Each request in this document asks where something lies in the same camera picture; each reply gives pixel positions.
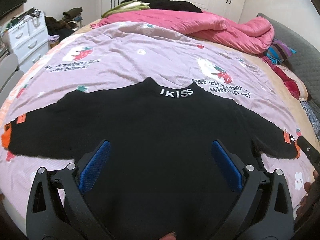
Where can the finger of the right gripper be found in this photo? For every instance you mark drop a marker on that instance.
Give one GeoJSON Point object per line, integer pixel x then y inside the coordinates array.
{"type": "Point", "coordinates": [311, 153]}

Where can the grey quilted headboard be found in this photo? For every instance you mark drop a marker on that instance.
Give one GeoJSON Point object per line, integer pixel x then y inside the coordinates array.
{"type": "Point", "coordinates": [305, 62]}

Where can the grey chair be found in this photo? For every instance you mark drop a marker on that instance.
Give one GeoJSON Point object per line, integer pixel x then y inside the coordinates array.
{"type": "Point", "coordinates": [9, 77]}

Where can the black clothes on bed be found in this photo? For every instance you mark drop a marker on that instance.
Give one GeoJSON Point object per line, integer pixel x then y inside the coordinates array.
{"type": "Point", "coordinates": [169, 5]}

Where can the dark clothes pile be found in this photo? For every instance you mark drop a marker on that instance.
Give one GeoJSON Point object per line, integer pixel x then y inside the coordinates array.
{"type": "Point", "coordinates": [67, 25]}

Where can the beige bed sheet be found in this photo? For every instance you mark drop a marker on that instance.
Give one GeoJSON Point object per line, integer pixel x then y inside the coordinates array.
{"type": "Point", "coordinates": [271, 81]}

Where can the striped colourful pillow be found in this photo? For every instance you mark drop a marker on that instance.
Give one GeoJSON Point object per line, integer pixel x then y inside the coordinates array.
{"type": "Point", "coordinates": [278, 52]}

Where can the black IKISS sweater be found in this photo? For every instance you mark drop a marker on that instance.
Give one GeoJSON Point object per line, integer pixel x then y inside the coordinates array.
{"type": "Point", "coordinates": [160, 176]}

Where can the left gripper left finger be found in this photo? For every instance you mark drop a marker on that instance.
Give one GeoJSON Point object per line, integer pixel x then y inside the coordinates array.
{"type": "Point", "coordinates": [56, 206]}

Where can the right hand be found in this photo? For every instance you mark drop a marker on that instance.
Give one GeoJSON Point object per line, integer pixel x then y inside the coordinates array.
{"type": "Point", "coordinates": [311, 199]}

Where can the white drawer cabinet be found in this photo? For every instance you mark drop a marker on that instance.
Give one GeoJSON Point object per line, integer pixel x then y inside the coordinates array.
{"type": "Point", "coordinates": [28, 40]}

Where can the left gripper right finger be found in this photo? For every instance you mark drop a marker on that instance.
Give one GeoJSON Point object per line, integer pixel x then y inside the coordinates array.
{"type": "Point", "coordinates": [263, 209]}

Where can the pink strawberry bed sheet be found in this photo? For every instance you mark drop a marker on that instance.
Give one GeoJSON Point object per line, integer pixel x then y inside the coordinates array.
{"type": "Point", "coordinates": [125, 53]}

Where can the pink quilt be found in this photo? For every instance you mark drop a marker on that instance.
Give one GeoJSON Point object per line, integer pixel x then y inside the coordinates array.
{"type": "Point", "coordinates": [253, 37]}

